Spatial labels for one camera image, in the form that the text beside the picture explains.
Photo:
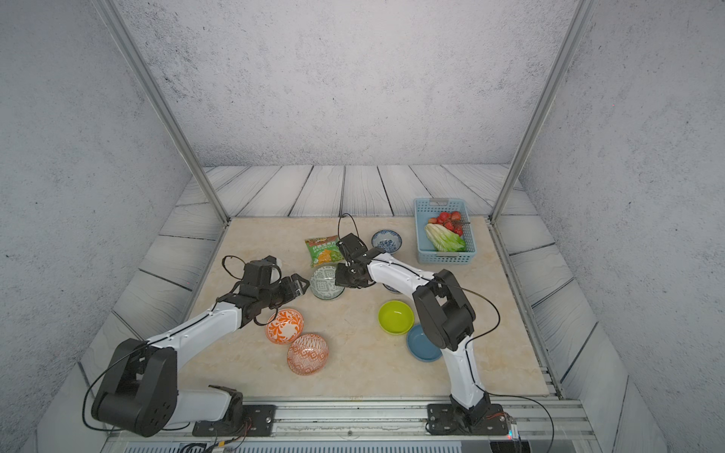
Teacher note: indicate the green lettuce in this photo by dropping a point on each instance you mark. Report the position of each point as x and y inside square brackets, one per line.
[443, 239]

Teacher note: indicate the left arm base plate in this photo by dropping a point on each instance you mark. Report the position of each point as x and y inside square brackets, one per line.
[249, 420]

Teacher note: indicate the red geometric pattern bowl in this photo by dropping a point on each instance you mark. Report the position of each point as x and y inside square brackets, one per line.
[308, 354]

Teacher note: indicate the orange leaf pattern bowl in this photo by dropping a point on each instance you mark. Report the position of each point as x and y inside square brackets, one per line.
[285, 327]

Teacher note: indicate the aluminium frame post left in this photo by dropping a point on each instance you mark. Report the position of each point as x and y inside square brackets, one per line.
[122, 37]

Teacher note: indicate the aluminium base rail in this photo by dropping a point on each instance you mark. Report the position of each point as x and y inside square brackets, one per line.
[536, 424]

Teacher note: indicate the red strawberries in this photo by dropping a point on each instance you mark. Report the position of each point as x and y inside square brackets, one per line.
[451, 220]

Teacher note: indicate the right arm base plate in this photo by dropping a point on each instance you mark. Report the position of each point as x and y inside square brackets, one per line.
[486, 419]

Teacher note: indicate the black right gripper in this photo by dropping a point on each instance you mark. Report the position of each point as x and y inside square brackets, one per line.
[340, 278]

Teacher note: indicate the lime green plastic bowl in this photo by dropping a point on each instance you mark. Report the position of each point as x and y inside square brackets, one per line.
[396, 317]

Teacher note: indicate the blue floral bowl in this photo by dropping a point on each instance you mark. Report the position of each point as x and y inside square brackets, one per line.
[391, 289]
[388, 241]

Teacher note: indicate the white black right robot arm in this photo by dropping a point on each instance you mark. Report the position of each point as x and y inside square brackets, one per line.
[445, 314]

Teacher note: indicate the green patterned white bowl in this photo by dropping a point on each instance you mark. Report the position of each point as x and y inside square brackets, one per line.
[323, 283]

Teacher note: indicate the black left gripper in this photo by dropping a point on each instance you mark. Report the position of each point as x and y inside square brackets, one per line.
[292, 292]

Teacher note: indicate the light blue plastic basket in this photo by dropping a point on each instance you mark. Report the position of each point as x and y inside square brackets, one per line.
[426, 208]

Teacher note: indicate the aluminium frame post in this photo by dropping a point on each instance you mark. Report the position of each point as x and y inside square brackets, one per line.
[122, 37]
[577, 28]

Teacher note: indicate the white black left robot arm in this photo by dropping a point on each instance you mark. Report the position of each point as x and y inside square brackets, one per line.
[139, 391]

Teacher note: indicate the aluminium frame post right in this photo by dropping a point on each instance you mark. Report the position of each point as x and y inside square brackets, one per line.
[577, 28]

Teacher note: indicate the green corn chips bag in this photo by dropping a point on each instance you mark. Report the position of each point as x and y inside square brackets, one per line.
[324, 250]

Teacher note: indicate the slate blue plastic bowl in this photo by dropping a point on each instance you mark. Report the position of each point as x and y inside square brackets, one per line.
[420, 346]

